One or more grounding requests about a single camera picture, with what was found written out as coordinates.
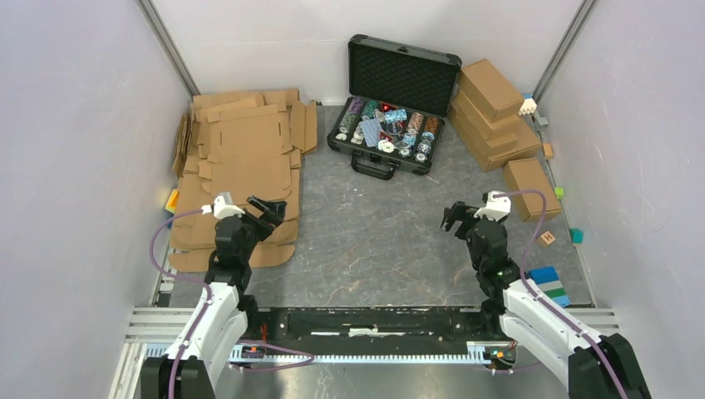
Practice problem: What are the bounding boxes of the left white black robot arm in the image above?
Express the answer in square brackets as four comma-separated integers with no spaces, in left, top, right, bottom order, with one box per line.
[140,192,287,398]

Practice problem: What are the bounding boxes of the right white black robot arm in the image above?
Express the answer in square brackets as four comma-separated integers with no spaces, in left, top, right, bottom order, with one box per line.
[441,195,651,398]

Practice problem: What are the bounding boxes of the single folded cardboard box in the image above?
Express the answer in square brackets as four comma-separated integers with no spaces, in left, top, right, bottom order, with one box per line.
[503,158,562,222]

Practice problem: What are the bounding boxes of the stack of flat cardboard blanks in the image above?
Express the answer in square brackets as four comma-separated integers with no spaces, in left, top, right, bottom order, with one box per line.
[167,88,317,272]

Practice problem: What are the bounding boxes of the wooden letter H block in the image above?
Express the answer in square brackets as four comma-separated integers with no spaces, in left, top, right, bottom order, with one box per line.
[536,231,556,248]

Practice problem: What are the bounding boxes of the orange yellow toy block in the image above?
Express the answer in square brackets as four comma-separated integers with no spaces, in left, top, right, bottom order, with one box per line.
[164,189,179,214]

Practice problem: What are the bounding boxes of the blue green stacked bricks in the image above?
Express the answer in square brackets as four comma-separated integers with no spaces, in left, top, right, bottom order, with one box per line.
[528,266,570,308]

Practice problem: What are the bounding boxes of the small wooden cube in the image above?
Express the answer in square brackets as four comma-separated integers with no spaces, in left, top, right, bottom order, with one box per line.
[542,143,555,160]

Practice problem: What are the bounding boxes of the teal cube block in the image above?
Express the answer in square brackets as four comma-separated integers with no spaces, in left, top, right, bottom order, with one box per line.
[569,228,584,245]

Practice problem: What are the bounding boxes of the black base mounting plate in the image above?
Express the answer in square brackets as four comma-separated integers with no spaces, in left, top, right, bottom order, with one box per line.
[244,306,510,357]

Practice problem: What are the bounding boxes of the white blue toy brick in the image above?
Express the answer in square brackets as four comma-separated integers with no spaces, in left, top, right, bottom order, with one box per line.
[518,94,538,116]

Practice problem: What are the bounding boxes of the black poker chip case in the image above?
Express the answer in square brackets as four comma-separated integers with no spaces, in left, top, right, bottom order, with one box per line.
[327,34,461,180]

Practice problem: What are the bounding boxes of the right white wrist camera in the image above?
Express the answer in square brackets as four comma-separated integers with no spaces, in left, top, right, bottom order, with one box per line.
[473,190,511,223]

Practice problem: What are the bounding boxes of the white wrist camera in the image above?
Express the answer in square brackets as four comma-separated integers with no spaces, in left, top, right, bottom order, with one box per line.
[473,190,511,223]
[201,192,245,219]

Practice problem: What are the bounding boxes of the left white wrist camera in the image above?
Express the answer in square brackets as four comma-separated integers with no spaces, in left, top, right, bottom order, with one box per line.
[201,192,245,219]

